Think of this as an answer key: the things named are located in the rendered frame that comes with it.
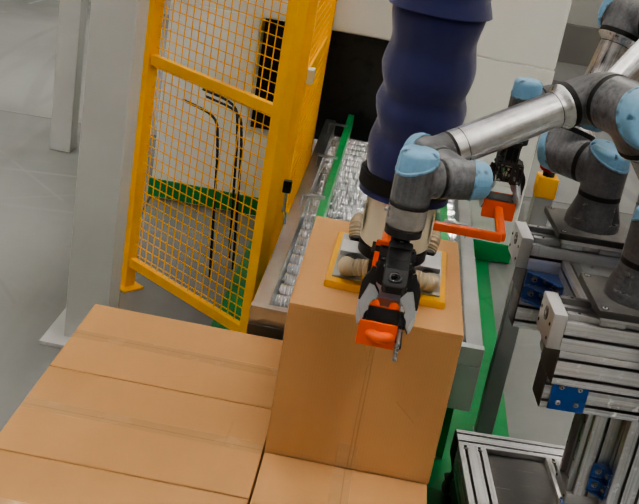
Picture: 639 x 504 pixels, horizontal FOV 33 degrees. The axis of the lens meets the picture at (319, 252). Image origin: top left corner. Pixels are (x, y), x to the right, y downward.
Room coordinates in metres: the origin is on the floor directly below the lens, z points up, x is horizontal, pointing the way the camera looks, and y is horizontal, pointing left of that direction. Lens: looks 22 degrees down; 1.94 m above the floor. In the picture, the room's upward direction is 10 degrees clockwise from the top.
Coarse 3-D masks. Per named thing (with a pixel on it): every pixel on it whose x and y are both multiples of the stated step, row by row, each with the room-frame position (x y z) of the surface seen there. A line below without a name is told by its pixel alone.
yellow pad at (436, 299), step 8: (440, 256) 2.57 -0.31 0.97; (432, 272) 2.39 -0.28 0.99; (440, 272) 2.46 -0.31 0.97; (440, 280) 2.41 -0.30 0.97; (440, 288) 2.37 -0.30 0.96; (424, 296) 2.30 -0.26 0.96; (432, 296) 2.31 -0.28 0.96; (440, 296) 2.32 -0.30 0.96; (424, 304) 2.29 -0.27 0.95; (432, 304) 2.29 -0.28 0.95; (440, 304) 2.29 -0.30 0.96
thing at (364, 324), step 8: (368, 312) 1.86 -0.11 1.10; (376, 312) 1.87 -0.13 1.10; (384, 312) 1.88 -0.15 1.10; (392, 312) 1.88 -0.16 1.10; (360, 320) 1.83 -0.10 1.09; (368, 320) 1.83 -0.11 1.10; (376, 320) 1.83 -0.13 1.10; (384, 320) 1.84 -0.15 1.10; (392, 320) 1.85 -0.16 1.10; (360, 328) 1.83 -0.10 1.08; (368, 328) 1.82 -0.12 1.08; (376, 328) 1.82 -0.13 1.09; (384, 328) 1.82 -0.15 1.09; (392, 328) 1.82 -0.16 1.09; (360, 336) 1.83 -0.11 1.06; (368, 344) 1.82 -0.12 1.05; (376, 344) 1.82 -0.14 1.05; (384, 344) 1.82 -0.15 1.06; (392, 344) 1.82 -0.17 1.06
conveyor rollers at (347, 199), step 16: (336, 144) 4.95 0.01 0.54; (352, 144) 4.96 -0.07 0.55; (352, 160) 4.69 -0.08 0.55; (320, 176) 4.41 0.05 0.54; (352, 176) 4.49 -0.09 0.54; (320, 192) 4.16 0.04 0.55; (336, 192) 4.22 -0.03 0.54; (352, 192) 4.23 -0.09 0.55; (336, 208) 4.04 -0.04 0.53; (352, 208) 4.05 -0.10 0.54; (448, 208) 4.29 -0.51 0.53; (304, 224) 3.78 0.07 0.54; (304, 240) 3.60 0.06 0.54; (288, 272) 3.32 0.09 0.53; (288, 288) 3.15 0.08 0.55; (288, 304) 3.05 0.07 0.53
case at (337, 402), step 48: (288, 336) 2.18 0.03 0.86; (336, 336) 2.18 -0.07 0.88; (432, 336) 2.17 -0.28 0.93; (288, 384) 2.18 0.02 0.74; (336, 384) 2.18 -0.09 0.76; (384, 384) 2.17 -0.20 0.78; (432, 384) 2.17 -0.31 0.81; (288, 432) 2.18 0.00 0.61; (336, 432) 2.18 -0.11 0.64; (384, 432) 2.17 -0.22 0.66; (432, 432) 2.17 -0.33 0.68
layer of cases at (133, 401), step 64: (128, 320) 2.73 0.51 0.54; (64, 384) 2.33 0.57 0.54; (128, 384) 2.38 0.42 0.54; (192, 384) 2.44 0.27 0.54; (256, 384) 2.50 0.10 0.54; (0, 448) 2.01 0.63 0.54; (64, 448) 2.05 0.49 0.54; (128, 448) 2.10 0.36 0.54; (192, 448) 2.14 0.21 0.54; (256, 448) 2.19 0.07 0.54
